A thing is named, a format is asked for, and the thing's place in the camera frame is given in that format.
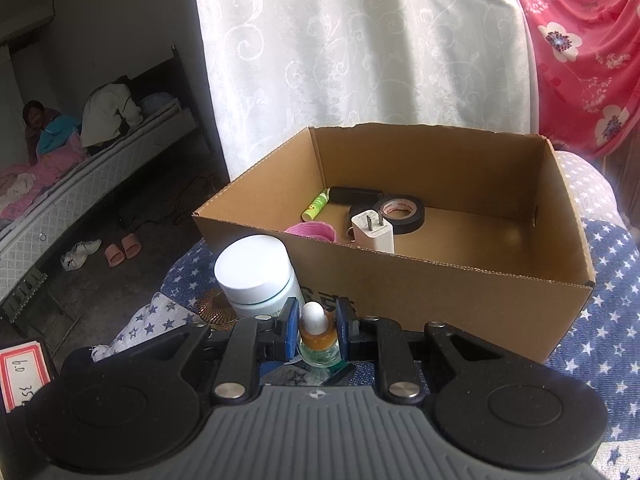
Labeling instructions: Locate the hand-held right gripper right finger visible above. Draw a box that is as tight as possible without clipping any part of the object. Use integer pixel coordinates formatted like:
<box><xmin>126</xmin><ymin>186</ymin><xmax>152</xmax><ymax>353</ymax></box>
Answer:
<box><xmin>335</xmin><ymin>297</ymin><xmax>482</xmax><ymax>404</ymax></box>

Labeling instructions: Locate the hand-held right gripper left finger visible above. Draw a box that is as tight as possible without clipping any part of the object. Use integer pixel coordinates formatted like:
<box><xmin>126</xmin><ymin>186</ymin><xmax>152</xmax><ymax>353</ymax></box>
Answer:
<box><xmin>162</xmin><ymin>297</ymin><xmax>301</xmax><ymax>403</ymax></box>

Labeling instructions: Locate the green dropper bottle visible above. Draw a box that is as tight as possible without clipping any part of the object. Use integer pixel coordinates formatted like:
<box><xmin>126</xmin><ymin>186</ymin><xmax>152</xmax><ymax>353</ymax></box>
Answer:
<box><xmin>298</xmin><ymin>301</ymin><xmax>344</xmax><ymax>367</ymax></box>

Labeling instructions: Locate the white pill bottle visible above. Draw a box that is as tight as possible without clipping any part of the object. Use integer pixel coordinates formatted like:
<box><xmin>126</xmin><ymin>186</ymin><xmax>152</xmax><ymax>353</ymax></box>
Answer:
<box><xmin>214</xmin><ymin>235</ymin><xmax>306</xmax><ymax>320</ymax></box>

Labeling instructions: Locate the dark jar rose-gold lid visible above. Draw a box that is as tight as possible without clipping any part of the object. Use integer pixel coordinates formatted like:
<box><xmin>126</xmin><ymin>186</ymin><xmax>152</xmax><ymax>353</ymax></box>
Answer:
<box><xmin>199</xmin><ymin>287</ymin><xmax>241</xmax><ymax>331</ymax></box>

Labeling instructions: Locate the white charger plug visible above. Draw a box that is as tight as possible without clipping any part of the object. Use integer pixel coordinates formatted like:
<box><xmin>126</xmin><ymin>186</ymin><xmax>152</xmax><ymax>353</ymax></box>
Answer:
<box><xmin>350</xmin><ymin>209</ymin><xmax>396</xmax><ymax>255</ymax></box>

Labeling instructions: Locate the brown cardboard box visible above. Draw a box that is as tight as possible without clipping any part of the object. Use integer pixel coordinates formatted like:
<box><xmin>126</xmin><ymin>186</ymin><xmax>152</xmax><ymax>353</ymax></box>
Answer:
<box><xmin>192</xmin><ymin>122</ymin><xmax>597</xmax><ymax>366</ymax></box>

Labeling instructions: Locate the green lip balm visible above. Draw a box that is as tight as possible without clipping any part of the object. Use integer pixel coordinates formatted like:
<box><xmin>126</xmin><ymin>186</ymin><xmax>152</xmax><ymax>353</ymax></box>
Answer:
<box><xmin>301</xmin><ymin>189</ymin><xmax>331</xmax><ymax>222</ymax></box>

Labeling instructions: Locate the black tape roll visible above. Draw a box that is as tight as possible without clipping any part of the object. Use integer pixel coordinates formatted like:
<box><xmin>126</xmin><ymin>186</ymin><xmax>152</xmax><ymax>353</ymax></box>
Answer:
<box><xmin>372</xmin><ymin>196</ymin><xmax>427</xmax><ymax>235</ymax></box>

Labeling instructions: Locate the black cylindrical tube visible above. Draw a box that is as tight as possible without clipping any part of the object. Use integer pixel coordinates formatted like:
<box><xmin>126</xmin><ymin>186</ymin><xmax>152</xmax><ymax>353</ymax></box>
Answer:
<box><xmin>327</xmin><ymin>186</ymin><xmax>385</xmax><ymax>207</ymax></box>

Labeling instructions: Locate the green folding stool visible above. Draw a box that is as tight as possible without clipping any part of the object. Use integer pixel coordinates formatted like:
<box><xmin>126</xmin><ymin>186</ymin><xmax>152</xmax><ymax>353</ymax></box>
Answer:
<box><xmin>0</xmin><ymin>267</ymin><xmax>83</xmax><ymax>348</ymax></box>

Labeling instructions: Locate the white shoe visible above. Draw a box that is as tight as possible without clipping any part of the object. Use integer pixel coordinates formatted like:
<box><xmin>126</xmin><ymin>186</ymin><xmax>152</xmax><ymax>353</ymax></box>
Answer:
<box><xmin>61</xmin><ymin>239</ymin><xmax>102</xmax><ymax>272</ymax></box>

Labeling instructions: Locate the bed with white mattress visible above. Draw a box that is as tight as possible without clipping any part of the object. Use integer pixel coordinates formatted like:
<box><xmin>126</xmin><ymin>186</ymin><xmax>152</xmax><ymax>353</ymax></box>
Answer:
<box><xmin>0</xmin><ymin>45</ymin><xmax>216</xmax><ymax>311</ymax></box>

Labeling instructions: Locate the pink bedding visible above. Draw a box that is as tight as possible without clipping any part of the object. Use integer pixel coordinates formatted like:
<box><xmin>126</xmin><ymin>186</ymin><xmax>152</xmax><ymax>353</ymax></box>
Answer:
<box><xmin>0</xmin><ymin>137</ymin><xmax>88</xmax><ymax>221</ymax></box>

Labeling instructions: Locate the white garment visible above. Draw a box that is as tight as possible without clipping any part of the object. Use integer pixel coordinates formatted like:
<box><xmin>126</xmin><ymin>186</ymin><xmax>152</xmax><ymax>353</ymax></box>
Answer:
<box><xmin>80</xmin><ymin>81</ymin><xmax>144</xmax><ymax>149</ymax></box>

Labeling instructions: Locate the white patterned curtain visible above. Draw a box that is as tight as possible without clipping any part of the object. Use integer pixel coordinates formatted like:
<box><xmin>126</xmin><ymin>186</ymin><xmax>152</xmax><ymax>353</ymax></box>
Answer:
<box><xmin>190</xmin><ymin>0</ymin><xmax>538</xmax><ymax>183</ymax></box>

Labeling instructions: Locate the red floral cloth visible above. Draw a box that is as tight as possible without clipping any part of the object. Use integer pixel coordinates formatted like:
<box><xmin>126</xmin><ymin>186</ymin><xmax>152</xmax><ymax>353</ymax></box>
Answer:
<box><xmin>502</xmin><ymin>0</ymin><xmax>640</xmax><ymax>161</ymax></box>

